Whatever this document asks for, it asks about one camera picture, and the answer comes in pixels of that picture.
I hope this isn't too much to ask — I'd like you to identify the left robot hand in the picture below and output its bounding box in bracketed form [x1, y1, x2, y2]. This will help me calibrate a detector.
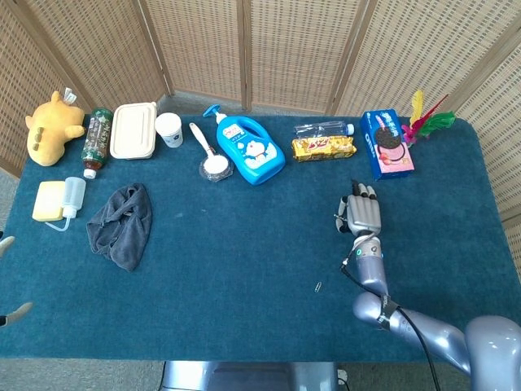
[0, 231, 34, 328]

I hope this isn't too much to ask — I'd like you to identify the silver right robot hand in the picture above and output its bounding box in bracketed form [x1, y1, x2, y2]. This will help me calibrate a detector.
[333, 179, 383, 238]

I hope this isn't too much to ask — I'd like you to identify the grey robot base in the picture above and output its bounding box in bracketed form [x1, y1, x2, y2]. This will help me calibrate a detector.
[157, 360, 347, 391]

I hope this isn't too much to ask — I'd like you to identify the blue pink Oreo box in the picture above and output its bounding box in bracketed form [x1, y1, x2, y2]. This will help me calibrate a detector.
[360, 108, 416, 182]

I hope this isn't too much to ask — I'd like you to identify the yellow biscuit pack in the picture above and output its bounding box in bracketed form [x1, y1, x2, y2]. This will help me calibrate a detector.
[291, 135, 358, 163]

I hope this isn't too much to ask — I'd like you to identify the yellow sponge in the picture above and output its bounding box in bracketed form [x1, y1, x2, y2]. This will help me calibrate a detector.
[32, 180, 66, 222]

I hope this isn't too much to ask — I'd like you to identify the clear plastic water bottle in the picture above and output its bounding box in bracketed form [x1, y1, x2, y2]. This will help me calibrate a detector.
[293, 121, 356, 138]

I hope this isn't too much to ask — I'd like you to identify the translucent squeeze wash bottle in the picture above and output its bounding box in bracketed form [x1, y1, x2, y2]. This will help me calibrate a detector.
[44, 176, 87, 233]

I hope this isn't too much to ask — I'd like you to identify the colourful feather shuttlecock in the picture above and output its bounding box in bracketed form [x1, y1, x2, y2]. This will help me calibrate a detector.
[401, 90, 458, 148]

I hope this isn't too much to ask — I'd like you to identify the dark grey cloth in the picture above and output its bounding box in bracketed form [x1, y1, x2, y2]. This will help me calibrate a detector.
[85, 182, 153, 273]

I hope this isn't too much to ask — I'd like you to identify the blue detergent pump bottle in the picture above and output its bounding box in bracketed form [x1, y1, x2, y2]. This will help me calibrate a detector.
[202, 104, 287, 187]

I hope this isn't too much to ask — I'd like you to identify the blue table mat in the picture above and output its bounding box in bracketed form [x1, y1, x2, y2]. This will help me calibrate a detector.
[0, 112, 521, 363]

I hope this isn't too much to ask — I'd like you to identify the yellow plush toy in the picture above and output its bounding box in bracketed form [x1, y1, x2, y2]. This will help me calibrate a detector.
[24, 87, 87, 167]

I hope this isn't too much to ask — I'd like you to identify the green label tea bottle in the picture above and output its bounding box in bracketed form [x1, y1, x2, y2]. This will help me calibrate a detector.
[81, 107, 115, 180]

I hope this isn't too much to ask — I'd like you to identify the woven folding screen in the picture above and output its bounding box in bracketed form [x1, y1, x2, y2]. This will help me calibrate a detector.
[0, 0, 521, 229]

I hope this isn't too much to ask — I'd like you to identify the beige lunch box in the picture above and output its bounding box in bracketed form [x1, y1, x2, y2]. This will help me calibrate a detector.
[109, 101, 159, 160]

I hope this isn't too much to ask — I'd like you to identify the white paper cup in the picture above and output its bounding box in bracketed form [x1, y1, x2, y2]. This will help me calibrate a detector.
[154, 112, 184, 149]

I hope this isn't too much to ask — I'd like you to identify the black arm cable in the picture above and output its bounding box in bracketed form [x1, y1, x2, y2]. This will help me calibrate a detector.
[340, 234, 443, 391]

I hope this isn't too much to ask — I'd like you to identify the white handled scoop brush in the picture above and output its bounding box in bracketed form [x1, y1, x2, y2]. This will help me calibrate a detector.
[188, 122, 234, 183]

